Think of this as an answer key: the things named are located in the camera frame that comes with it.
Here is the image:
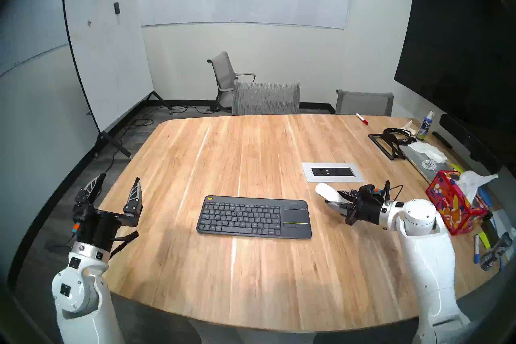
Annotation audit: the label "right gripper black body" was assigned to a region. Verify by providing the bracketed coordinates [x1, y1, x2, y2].
[345, 185, 385, 226]

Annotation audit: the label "dark grey wireless keyboard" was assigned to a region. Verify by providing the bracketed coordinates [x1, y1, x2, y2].
[196, 195, 313, 240]

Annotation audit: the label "whiteboard cleaner spray bottle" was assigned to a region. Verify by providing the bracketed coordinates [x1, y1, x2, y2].
[417, 111, 435, 141]

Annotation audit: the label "large black wall screen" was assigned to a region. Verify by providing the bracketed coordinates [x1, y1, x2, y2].
[394, 0, 516, 134]

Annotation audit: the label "black floor cables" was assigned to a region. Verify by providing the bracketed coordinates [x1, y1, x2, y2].
[103, 103, 220, 174]

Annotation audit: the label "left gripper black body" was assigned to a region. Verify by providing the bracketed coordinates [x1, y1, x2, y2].
[72, 202, 144, 255]

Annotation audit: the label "white wireless mouse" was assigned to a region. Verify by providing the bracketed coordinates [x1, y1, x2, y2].
[315, 183, 347, 203]

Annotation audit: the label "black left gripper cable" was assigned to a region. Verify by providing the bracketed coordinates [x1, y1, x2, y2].
[109, 230, 139, 258]

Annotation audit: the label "white crumpled paper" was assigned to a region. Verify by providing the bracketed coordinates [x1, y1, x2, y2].
[408, 142, 448, 163]

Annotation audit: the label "freestanding whiteboard on stand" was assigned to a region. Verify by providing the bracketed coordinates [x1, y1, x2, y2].
[61, 0, 174, 158]

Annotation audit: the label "silver table power outlet box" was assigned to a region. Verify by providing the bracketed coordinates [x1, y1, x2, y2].
[302, 162, 365, 183]

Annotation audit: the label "red floral tissue box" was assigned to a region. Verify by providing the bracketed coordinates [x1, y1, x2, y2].
[425, 170, 489, 236]

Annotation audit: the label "wall whiteboard with writing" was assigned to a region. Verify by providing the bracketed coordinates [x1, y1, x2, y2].
[0, 0, 121, 78]

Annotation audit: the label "silver laptop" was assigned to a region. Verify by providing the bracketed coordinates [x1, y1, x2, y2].
[399, 144, 456, 184]

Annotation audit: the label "black laptop stand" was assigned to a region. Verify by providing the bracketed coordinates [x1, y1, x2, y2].
[368, 133, 408, 161]

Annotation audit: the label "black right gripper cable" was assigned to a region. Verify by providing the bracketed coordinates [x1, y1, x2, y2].
[383, 181, 404, 203]

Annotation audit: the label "grey mesh office chair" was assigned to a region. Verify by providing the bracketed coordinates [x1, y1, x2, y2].
[335, 89, 394, 117]

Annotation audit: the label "white paper sheet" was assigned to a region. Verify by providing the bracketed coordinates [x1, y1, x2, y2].
[492, 208, 516, 241]

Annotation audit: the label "grey chair with armrests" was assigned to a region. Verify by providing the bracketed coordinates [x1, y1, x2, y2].
[207, 51, 256, 110]

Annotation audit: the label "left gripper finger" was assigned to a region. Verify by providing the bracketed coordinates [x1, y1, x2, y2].
[122, 177, 143, 215]
[77, 172, 106, 207]

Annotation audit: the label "black cable bundle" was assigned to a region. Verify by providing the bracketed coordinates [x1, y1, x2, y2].
[383, 128, 417, 145]

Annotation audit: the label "black video sound bar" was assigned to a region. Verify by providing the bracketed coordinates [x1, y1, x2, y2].
[439, 113, 502, 174]

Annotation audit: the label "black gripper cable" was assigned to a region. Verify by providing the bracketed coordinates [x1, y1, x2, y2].
[383, 181, 404, 203]
[109, 230, 139, 258]

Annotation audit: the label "grey mesh chair wide back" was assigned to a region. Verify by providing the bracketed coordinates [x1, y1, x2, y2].
[232, 80, 301, 115]

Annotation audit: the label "grey spray can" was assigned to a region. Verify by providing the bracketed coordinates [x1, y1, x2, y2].
[480, 232, 513, 271]

